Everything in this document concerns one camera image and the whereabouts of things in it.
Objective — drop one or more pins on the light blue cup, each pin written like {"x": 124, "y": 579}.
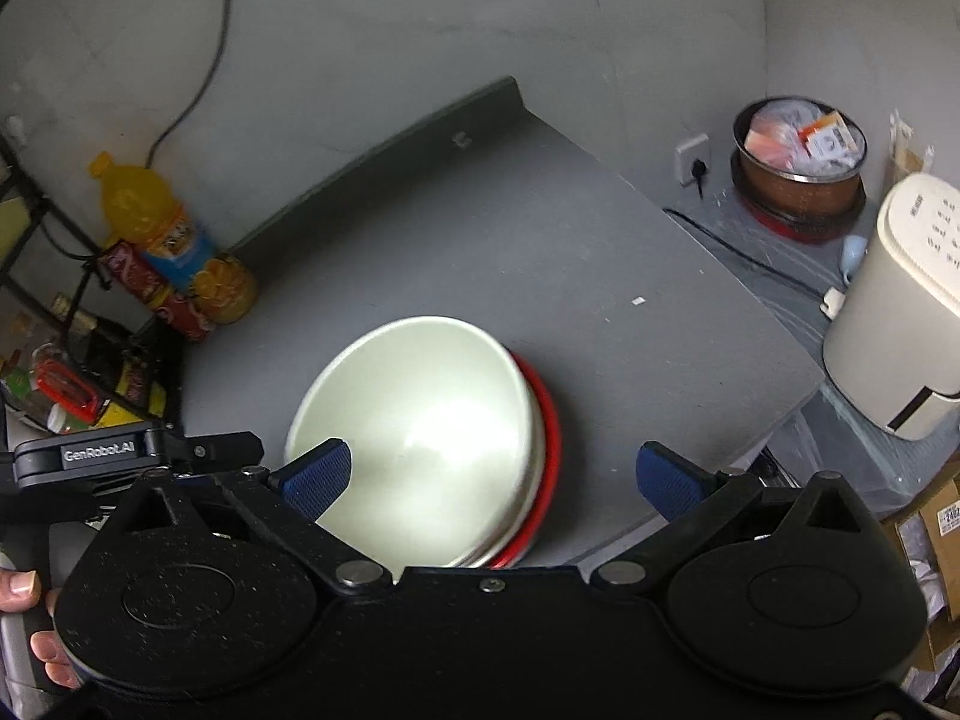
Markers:
{"x": 852, "y": 254}

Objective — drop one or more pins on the orange juice bottle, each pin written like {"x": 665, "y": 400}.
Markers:
{"x": 141, "y": 208}

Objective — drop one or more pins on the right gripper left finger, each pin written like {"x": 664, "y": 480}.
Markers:
{"x": 281, "y": 509}

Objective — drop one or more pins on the pale green bowl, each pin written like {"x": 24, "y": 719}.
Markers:
{"x": 446, "y": 443}

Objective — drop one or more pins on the grey raised work board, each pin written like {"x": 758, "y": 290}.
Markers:
{"x": 484, "y": 213}

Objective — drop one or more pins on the white wall socket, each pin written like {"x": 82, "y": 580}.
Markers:
{"x": 692, "y": 159}

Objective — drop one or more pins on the red soda can lower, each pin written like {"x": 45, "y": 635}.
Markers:
{"x": 182, "y": 314}

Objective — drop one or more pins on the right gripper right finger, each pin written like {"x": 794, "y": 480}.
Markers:
{"x": 674, "y": 486}

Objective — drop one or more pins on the red rimmed bowl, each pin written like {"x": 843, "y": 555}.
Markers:
{"x": 526, "y": 534}

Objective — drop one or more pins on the brown pot with packets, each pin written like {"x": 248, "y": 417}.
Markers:
{"x": 797, "y": 167}

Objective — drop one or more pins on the cream rice cooker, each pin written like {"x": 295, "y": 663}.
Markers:
{"x": 892, "y": 347}

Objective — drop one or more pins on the cardboard box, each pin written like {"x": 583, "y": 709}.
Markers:
{"x": 926, "y": 534}

